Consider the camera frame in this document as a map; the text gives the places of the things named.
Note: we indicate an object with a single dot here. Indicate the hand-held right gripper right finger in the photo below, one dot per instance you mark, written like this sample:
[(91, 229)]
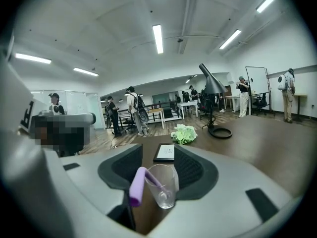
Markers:
[(223, 182)]

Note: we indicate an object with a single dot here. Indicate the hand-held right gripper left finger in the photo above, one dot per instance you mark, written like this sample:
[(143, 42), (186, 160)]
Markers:
[(89, 182)]

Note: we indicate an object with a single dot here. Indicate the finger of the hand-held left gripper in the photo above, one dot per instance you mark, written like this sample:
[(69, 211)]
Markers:
[(81, 119)]

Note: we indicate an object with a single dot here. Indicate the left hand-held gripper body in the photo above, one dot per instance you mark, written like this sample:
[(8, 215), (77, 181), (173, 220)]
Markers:
[(47, 115)]

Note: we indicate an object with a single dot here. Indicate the purple straw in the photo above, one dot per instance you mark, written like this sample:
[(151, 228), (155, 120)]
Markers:
[(137, 190)]

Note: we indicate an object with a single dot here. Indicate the clear drinking glass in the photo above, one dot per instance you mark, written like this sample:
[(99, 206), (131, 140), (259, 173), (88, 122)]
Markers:
[(168, 202)]

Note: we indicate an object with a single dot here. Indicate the black office chair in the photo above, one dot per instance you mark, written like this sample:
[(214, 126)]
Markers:
[(260, 103), (129, 125)]

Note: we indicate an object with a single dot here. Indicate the white green flower bouquet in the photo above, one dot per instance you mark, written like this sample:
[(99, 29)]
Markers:
[(184, 134)]

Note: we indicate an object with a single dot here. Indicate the wood top white table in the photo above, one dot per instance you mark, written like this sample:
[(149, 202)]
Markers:
[(156, 110)]

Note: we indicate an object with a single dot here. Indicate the black metal railing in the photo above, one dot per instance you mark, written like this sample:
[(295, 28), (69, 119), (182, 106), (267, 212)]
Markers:
[(158, 105)]

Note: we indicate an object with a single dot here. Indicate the white desk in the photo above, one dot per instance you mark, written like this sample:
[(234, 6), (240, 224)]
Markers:
[(231, 97)]

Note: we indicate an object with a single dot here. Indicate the black desk lamp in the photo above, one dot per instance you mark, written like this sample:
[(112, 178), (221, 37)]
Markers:
[(211, 83)]

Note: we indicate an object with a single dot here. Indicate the rolling whiteboard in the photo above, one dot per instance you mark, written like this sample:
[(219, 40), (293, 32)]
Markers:
[(257, 79)]

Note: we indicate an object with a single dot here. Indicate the small wooden high table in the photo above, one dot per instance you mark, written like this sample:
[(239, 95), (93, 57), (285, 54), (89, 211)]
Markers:
[(300, 96)]

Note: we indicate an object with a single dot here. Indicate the white round backpack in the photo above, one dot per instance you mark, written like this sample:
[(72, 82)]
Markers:
[(281, 82)]

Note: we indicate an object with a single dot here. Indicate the grey picture frame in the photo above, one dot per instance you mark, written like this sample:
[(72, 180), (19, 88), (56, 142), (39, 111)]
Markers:
[(166, 152)]

